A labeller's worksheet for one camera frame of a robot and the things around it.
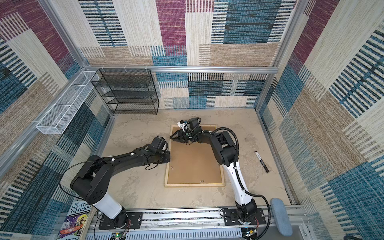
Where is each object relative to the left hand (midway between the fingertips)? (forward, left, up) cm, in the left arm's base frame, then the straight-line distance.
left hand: (171, 156), depth 92 cm
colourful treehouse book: (-33, +42, -1) cm, 53 cm away
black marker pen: (-4, -55, -1) cm, 55 cm away
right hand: (+12, 0, 0) cm, 12 cm away
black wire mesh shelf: (+45, +34, +14) cm, 58 cm away
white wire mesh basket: (+6, +51, +30) cm, 59 cm away
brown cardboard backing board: (-4, -14, -1) cm, 14 cm away
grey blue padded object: (-33, -55, 0) cm, 64 cm away
